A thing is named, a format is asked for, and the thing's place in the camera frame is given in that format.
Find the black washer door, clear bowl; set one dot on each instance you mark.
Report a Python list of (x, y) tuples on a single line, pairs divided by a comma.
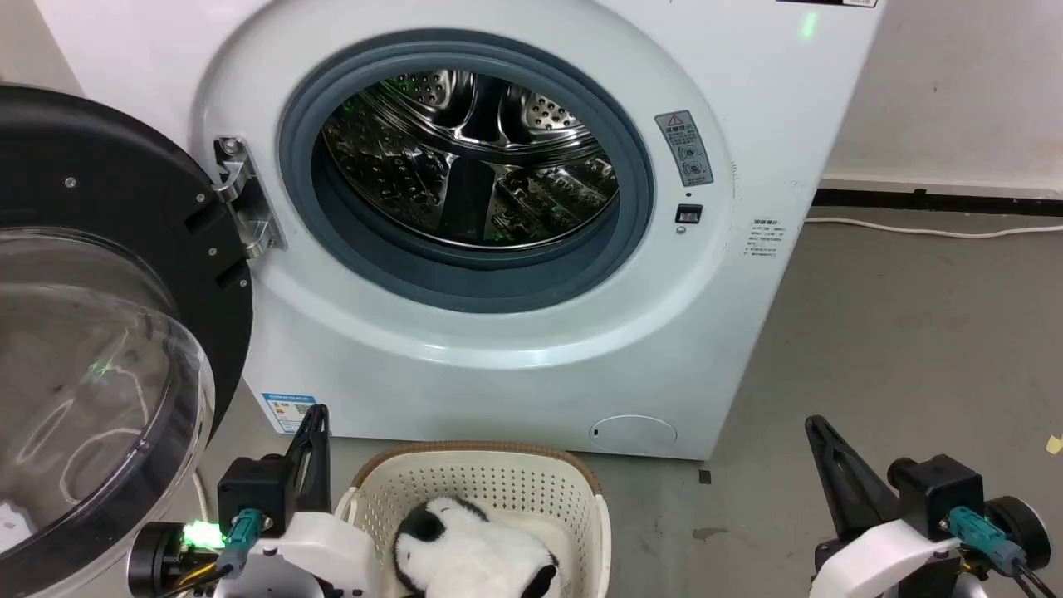
[(100, 332)]

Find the black baseboard strip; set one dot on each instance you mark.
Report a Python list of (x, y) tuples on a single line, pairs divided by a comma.
[(938, 202)]

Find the grey warning sticker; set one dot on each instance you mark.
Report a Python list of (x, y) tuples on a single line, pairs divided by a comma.
[(684, 148)]

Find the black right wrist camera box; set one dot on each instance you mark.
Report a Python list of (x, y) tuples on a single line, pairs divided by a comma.
[(938, 494)]

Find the small printed text label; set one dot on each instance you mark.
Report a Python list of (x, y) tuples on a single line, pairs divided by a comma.
[(765, 237)]

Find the yellow paper scrap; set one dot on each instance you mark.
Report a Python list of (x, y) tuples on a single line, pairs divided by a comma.
[(1055, 444)]

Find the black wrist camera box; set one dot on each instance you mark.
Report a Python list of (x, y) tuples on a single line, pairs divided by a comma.
[(938, 494), (253, 494)]

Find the black control panel strip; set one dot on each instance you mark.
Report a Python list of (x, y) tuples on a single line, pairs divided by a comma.
[(830, 2)]

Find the blue energy label sticker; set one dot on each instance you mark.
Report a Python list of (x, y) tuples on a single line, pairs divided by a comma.
[(286, 411)]

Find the black door latch socket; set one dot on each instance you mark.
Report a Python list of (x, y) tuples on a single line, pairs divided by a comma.
[(688, 214)]

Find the grey rubber door gasket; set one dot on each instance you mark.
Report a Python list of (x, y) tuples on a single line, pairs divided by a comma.
[(465, 278)]

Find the round white filter cover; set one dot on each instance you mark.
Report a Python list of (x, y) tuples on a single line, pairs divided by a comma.
[(634, 434)]

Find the chrome door hinge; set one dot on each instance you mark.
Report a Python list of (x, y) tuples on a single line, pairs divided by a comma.
[(247, 208)]

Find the right gripper, white band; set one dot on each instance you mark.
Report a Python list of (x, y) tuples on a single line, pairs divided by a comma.
[(893, 561)]

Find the left gripper, white band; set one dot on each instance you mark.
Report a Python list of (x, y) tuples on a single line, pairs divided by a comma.
[(315, 548)]

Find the stainless steel washer drum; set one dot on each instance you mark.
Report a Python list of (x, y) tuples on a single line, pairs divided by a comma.
[(465, 158)]

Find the cream perforated laundry basket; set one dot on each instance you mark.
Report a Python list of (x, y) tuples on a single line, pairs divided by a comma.
[(498, 482)]

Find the black and white panda plush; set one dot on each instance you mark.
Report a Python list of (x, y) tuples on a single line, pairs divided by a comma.
[(465, 552)]

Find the white front-load washing machine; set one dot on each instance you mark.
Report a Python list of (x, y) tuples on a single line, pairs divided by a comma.
[(515, 390)]

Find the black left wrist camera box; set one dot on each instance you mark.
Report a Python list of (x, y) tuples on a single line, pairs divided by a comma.
[(253, 494)]

